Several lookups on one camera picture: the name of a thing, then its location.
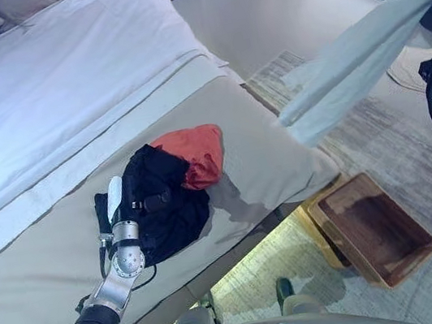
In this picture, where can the grey striped rug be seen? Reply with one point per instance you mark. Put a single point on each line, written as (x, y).
(403, 149)

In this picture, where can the small cream floor mat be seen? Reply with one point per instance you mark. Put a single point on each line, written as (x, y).
(403, 70)

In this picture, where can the brown wicker basket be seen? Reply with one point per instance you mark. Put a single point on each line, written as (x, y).
(374, 227)

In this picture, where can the black and white left hand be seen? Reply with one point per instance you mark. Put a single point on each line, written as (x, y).
(115, 198)

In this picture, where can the white duvet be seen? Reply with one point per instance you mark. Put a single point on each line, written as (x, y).
(65, 91)

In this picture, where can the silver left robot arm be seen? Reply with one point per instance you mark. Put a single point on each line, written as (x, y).
(113, 289)

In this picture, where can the large beige pillow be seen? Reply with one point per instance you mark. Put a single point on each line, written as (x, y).
(51, 1)

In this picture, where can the orange garment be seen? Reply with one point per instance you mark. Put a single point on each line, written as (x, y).
(202, 152)

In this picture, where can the white garment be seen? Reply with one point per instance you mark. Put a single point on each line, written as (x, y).
(356, 61)

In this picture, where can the large bed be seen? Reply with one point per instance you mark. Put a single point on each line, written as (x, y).
(272, 153)

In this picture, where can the black garment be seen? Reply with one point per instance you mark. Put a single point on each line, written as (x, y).
(172, 222)

